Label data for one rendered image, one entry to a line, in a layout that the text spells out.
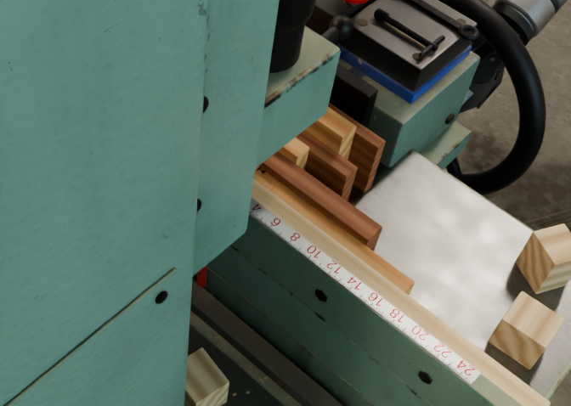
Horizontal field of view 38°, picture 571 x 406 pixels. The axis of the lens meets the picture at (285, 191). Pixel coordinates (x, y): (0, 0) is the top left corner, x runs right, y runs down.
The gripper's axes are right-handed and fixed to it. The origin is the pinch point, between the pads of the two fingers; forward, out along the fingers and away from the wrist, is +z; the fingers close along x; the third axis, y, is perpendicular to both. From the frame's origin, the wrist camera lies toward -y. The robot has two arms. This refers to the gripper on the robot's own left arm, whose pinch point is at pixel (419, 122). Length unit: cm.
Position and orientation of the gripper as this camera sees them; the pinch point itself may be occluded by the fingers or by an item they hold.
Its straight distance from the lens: 113.4
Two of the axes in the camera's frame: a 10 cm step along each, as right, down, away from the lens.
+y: 1.6, 2.6, 9.5
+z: -6.6, 7.4, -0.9
